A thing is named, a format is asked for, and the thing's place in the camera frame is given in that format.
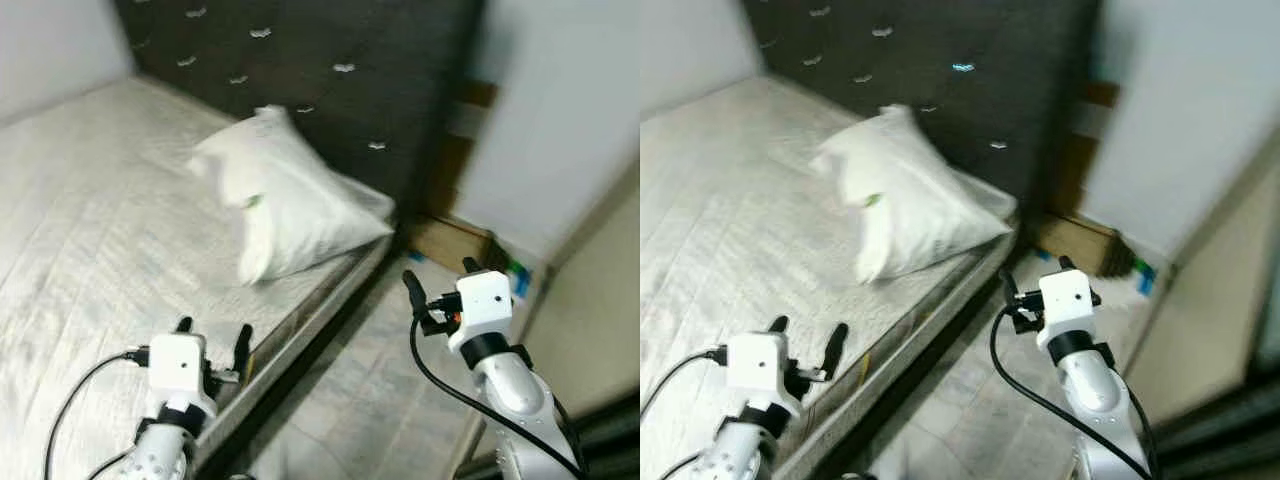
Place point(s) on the white pillow green print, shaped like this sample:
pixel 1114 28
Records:
pixel 300 210
pixel 925 210

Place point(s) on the brown cardboard box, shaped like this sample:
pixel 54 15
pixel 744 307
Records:
pixel 1075 240
pixel 450 240

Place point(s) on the blue green packet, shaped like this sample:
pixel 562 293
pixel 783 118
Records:
pixel 517 278
pixel 1145 277

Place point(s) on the white grey patterned mattress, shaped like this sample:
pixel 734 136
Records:
pixel 100 250
pixel 730 250

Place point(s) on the brown wooden panel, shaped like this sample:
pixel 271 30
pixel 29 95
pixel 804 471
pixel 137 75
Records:
pixel 1090 140
pixel 465 150

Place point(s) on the beige wardrobe door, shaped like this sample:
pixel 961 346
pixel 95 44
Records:
pixel 1220 300
pixel 600 320

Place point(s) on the dark tufted studded headboard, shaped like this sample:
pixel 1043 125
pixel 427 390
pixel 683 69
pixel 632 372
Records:
pixel 330 100
pixel 950 100

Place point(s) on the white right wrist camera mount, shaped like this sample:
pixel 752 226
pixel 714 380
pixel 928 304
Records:
pixel 482 300
pixel 1066 298

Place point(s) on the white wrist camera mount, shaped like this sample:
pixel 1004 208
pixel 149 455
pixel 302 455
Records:
pixel 482 300
pixel 1066 298
pixel 755 365
pixel 175 365

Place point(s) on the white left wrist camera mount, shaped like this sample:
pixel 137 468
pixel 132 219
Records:
pixel 175 365
pixel 755 365

